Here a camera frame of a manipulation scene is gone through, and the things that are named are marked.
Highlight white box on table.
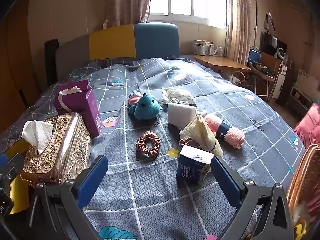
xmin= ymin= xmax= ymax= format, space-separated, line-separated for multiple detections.
xmin=194 ymin=40 xmax=207 ymax=55

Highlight pink flower print curtain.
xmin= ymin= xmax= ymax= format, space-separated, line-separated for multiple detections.
xmin=104 ymin=0 xmax=153 ymax=29

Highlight grey yellow blue headboard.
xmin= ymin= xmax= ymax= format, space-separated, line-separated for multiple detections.
xmin=55 ymin=23 xmax=180 ymax=80

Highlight pink lace scrunchie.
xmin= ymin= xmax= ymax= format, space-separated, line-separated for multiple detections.
xmin=179 ymin=130 xmax=200 ymax=150

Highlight white shelf cabinet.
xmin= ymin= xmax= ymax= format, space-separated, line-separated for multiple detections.
xmin=275 ymin=62 xmax=293 ymax=105

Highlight black rolled mat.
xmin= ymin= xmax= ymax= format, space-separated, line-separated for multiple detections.
xmin=44 ymin=39 xmax=59 ymax=85

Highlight pink plain curtain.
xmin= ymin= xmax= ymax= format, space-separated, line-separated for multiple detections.
xmin=226 ymin=0 xmax=253 ymax=65

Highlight purple cardboard box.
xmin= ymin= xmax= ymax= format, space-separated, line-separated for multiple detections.
xmin=54 ymin=79 xmax=102 ymax=137

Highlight blue folding chair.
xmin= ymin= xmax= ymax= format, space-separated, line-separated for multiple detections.
xmin=247 ymin=47 xmax=275 ymax=102

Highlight pink bedding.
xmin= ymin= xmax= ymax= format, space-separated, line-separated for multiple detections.
xmin=294 ymin=102 xmax=320 ymax=150

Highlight wooden wardrobe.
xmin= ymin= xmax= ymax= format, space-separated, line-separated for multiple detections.
xmin=0 ymin=0 xmax=38 ymax=130

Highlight brown furry stuffed toy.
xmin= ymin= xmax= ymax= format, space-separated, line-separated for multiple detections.
xmin=136 ymin=131 xmax=161 ymax=158

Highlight black monitor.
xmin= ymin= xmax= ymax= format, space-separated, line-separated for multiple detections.
xmin=261 ymin=31 xmax=278 ymax=55

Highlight white printed packet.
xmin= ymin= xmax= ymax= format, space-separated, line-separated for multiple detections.
xmin=162 ymin=87 xmax=198 ymax=105

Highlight cream ribbed socks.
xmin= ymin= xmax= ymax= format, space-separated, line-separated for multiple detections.
xmin=182 ymin=115 xmax=224 ymax=158

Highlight grey checked bed blanket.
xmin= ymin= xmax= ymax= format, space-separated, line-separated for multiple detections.
xmin=0 ymin=57 xmax=307 ymax=240

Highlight gold ornate tissue box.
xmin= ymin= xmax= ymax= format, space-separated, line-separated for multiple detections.
xmin=20 ymin=112 xmax=92 ymax=187

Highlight window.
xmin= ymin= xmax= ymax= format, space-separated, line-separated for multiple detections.
xmin=149 ymin=0 xmax=229 ymax=28

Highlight blue tissue packet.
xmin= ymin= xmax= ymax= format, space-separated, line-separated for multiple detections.
xmin=176 ymin=145 xmax=214 ymax=185

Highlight white cable loop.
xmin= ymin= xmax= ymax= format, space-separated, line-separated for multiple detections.
xmin=231 ymin=71 xmax=247 ymax=84

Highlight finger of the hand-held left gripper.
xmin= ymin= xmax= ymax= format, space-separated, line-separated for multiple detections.
xmin=0 ymin=152 xmax=25 ymax=180

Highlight small white baby sock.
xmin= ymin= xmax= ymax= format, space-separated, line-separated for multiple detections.
xmin=168 ymin=97 xmax=190 ymax=105

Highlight gold metal tin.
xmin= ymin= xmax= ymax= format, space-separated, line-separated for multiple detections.
xmin=4 ymin=139 xmax=32 ymax=214

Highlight pink towel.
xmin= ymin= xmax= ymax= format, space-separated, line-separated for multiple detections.
xmin=204 ymin=114 xmax=246 ymax=150

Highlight teal knitted plush toy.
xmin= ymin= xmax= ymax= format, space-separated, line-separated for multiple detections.
xmin=128 ymin=90 xmax=163 ymax=120

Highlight clear small containers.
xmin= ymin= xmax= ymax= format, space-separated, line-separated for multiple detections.
xmin=207 ymin=42 xmax=225 ymax=57

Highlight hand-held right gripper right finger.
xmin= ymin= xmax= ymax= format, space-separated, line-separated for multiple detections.
xmin=210 ymin=156 xmax=294 ymax=240

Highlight wooden side desk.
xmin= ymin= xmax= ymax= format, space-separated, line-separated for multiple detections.
xmin=194 ymin=54 xmax=252 ymax=74

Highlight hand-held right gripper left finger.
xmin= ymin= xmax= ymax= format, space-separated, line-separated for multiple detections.
xmin=29 ymin=155 xmax=109 ymax=240

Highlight white facial tissue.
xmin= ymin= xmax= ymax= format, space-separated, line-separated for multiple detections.
xmin=22 ymin=120 xmax=54 ymax=155

